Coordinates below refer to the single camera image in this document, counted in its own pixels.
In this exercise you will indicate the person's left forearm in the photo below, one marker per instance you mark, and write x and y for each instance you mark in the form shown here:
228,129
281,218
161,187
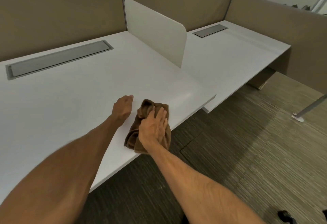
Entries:
55,172

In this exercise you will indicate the person's right forearm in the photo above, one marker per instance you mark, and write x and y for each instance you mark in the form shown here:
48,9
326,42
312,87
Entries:
201,190

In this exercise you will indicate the grey metal desk leg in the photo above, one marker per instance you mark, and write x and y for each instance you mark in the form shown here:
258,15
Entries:
307,108

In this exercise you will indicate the person's right hand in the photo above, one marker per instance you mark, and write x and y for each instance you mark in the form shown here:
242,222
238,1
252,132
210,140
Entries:
151,131

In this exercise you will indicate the white desk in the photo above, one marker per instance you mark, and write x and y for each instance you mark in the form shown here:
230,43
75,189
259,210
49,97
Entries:
84,98
230,60

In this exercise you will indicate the person's right thumb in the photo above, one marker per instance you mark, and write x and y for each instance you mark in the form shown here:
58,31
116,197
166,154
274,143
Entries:
147,117

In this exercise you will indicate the person's left hand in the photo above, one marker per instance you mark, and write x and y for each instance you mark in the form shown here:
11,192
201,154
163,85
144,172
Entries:
122,107

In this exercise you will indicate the person's right middle finger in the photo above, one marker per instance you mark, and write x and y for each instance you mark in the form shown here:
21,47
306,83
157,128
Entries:
163,120

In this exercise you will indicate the person's black shoe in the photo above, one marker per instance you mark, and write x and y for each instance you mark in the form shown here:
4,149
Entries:
287,217

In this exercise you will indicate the white desk divider panel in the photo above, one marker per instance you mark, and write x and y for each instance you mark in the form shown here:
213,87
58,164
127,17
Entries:
155,31

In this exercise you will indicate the tan partition panel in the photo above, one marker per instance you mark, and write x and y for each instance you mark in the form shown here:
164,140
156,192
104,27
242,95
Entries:
58,19
186,1
283,34

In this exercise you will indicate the person's left fingers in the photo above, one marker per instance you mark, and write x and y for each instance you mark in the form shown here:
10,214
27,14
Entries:
129,101

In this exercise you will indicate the brown cloth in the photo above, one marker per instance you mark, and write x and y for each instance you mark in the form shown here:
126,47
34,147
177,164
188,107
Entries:
143,112

